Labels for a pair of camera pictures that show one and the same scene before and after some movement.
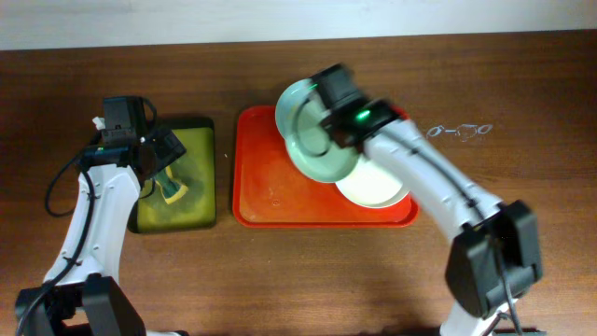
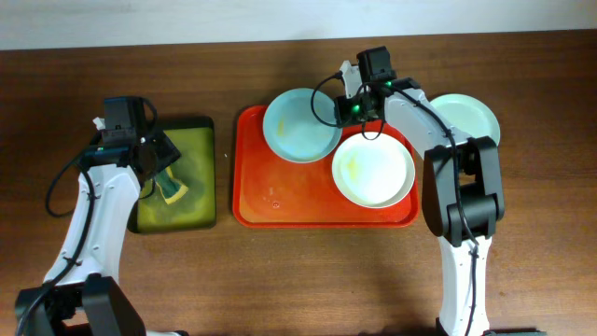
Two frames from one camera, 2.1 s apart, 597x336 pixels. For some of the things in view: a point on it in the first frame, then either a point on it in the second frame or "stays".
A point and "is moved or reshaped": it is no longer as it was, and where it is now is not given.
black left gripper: x=169 y=145 stays
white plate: x=369 y=185 stays
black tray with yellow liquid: x=196 y=209 stays
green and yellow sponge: x=170 y=188 stays
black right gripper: x=352 y=90 to x=340 y=105
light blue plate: x=298 y=111 is moved or reshaped
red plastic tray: x=268 y=191 stays
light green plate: x=315 y=151 to x=468 y=115
